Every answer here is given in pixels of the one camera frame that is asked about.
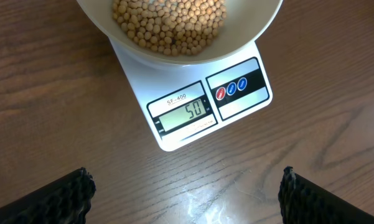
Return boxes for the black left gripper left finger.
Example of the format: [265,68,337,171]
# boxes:
[0,167,96,224]

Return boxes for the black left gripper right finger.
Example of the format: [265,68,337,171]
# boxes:
[278,166,374,224]

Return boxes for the white digital kitchen scale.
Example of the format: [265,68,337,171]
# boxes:
[111,41,273,152]

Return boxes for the beige bowl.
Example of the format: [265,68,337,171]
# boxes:
[78,0,282,65]

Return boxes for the soybeans in bowl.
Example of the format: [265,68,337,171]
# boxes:
[112,0,227,57]

